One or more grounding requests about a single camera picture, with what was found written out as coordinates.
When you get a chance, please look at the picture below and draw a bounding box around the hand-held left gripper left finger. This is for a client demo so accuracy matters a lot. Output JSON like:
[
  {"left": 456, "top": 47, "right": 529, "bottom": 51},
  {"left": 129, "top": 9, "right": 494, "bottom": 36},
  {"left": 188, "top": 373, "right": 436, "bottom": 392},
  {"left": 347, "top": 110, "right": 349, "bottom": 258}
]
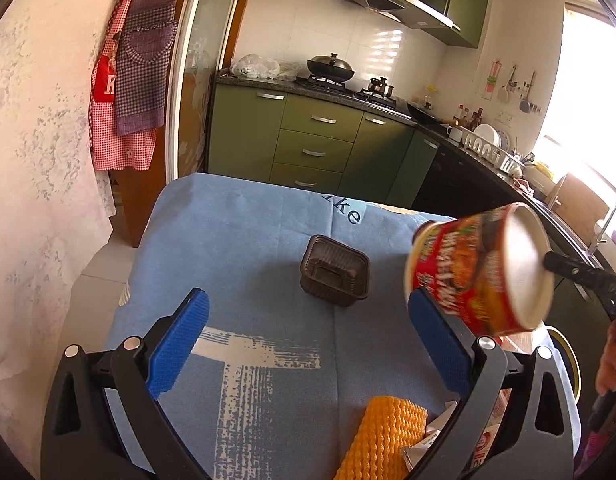
[{"left": 40, "top": 287, "right": 211, "bottom": 480}]

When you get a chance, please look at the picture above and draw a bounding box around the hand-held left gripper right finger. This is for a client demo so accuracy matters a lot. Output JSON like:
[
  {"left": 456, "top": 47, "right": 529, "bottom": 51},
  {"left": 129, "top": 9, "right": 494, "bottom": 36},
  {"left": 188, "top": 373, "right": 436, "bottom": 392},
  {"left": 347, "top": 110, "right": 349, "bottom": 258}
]
[{"left": 407, "top": 290, "right": 576, "bottom": 480}]

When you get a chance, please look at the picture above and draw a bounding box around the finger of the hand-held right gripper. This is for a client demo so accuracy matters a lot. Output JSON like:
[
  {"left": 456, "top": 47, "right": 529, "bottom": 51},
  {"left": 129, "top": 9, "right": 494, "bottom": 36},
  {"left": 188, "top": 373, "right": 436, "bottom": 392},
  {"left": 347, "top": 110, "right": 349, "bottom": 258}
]
[{"left": 544, "top": 250, "right": 616, "bottom": 318}]

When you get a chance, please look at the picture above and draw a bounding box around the red instant noodle cup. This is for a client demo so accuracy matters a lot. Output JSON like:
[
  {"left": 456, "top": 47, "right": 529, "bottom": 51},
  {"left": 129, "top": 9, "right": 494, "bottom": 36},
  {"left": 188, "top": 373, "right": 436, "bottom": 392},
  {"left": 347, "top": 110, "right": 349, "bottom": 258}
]
[{"left": 404, "top": 202, "right": 556, "bottom": 338}]

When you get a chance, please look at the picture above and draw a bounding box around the red snack packet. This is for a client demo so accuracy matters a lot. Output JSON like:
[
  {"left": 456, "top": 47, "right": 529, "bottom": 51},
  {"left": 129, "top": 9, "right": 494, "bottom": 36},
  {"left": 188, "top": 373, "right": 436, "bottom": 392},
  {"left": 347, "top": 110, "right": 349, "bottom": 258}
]
[{"left": 488, "top": 324, "right": 586, "bottom": 480}]

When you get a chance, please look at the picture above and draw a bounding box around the orange foam net sleeve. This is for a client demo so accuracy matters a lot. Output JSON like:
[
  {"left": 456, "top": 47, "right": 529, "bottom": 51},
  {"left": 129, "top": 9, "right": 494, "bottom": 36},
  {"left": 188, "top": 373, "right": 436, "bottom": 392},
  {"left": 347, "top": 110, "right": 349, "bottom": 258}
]
[{"left": 333, "top": 395, "right": 429, "bottom": 480}]

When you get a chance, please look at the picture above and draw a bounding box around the brown plastic tray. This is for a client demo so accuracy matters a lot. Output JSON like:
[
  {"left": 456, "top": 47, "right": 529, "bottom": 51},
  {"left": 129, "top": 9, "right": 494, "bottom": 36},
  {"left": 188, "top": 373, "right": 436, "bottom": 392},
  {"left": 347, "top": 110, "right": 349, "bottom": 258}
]
[{"left": 299, "top": 234, "right": 371, "bottom": 308}]

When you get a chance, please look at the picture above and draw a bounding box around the person's right hand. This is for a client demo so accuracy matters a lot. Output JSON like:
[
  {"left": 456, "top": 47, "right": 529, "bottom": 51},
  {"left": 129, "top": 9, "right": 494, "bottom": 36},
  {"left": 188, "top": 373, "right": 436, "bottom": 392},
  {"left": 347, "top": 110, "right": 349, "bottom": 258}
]
[{"left": 595, "top": 317, "right": 616, "bottom": 396}]

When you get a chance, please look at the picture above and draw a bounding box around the steel faucet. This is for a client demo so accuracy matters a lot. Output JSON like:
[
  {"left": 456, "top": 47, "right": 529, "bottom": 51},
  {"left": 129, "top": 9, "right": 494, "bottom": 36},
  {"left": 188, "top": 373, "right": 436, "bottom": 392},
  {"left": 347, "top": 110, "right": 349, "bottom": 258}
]
[{"left": 585, "top": 190, "right": 616, "bottom": 256}]

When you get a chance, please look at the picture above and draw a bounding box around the white paper tissue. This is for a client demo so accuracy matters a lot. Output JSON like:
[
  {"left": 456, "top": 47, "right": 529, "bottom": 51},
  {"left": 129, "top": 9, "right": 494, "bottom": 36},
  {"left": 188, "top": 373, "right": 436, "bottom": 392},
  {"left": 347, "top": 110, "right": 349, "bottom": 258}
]
[{"left": 425, "top": 400, "right": 459, "bottom": 443}]

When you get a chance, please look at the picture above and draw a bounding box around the white printed paper packet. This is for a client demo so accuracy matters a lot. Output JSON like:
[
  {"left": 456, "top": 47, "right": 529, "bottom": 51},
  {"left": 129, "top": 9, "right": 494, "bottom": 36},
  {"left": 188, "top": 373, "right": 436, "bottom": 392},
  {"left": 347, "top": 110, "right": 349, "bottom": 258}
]
[{"left": 402, "top": 435, "right": 441, "bottom": 473}]

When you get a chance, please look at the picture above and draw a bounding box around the blue printed tablecloth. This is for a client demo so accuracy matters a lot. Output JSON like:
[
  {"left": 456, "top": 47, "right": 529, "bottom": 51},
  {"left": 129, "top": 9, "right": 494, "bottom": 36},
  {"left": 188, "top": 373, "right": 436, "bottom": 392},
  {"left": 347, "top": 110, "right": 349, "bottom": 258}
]
[{"left": 105, "top": 172, "right": 553, "bottom": 480}]

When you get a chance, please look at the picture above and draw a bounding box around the black base cabinet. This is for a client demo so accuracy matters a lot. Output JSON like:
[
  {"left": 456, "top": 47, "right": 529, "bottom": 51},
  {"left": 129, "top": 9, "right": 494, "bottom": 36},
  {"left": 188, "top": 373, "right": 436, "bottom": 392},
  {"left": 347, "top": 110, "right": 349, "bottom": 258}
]
[{"left": 413, "top": 142, "right": 531, "bottom": 217}]

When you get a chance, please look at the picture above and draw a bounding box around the white dish rack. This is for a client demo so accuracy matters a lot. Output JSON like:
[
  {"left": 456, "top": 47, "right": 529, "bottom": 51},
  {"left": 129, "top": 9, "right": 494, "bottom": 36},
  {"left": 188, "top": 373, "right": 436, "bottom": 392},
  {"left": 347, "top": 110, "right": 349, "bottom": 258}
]
[{"left": 460, "top": 124, "right": 526, "bottom": 176}]

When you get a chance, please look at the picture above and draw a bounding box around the black frying pan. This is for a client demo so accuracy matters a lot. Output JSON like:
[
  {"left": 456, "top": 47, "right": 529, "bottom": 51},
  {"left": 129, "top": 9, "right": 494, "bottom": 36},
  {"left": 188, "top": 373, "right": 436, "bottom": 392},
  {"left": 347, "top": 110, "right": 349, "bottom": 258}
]
[{"left": 407, "top": 101, "right": 443, "bottom": 126}]

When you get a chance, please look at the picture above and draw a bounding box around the red checkered apron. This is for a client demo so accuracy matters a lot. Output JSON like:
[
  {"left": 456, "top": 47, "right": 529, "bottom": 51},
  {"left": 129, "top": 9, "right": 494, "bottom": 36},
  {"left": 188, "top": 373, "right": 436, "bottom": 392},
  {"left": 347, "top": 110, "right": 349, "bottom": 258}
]
[{"left": 88, "top": 0, "right": 159, "bottom": 172}]

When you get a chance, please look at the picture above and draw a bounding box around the green base cabinet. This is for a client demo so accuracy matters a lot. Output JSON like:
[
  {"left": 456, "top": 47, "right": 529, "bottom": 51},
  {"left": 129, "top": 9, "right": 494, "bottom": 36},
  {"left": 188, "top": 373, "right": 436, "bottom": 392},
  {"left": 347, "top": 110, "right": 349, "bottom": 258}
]
[{"left": 208, "top": 84, "right": 441, "bottom": 211}]

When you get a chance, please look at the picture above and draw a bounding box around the sliding glass door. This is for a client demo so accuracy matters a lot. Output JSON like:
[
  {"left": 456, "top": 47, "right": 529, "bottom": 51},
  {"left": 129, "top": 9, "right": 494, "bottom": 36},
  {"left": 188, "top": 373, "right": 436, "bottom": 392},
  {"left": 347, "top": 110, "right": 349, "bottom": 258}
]
[{"left": 165, "top": 0, "right": 253, "bottom": 181}]

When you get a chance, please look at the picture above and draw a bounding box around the black gas stove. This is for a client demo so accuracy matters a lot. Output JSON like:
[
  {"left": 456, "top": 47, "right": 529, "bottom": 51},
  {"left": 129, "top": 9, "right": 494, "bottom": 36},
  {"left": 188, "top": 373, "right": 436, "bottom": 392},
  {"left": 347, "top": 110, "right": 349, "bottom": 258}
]
[{"left": 295, "top": 74, "right": 399, "bottom": 108}]

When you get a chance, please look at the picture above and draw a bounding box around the purple checkered apron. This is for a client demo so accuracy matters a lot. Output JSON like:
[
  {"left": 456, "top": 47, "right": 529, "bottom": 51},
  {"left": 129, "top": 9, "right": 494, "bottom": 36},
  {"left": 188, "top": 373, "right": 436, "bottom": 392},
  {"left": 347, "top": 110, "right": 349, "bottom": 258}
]
[{"left": 115, "top": 0, "right": 179, "bottom": 136}]

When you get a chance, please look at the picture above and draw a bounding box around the clear plastic bag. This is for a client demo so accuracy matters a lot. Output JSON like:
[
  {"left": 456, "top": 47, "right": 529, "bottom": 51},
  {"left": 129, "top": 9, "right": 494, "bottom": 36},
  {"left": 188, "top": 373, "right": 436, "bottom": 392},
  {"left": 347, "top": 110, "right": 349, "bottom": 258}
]
[{"left": 230, "top": 54, "right": 281, "bottom": 80}]

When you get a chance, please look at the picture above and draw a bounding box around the black wok with lid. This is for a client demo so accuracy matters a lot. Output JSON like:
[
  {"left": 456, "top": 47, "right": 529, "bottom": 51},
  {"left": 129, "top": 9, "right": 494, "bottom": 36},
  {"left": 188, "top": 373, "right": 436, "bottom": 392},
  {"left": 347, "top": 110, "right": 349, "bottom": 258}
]
[{"left": 307, "top": 52, "right": 356, "bottom": 82}]

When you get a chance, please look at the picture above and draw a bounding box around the green wall cabinet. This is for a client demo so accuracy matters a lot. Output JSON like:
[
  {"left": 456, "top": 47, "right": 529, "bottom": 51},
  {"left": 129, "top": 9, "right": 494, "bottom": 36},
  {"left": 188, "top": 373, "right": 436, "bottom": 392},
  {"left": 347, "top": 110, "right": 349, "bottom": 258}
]
[{"left": 410, "top": 0, "right": 492, "bottom": 50}]

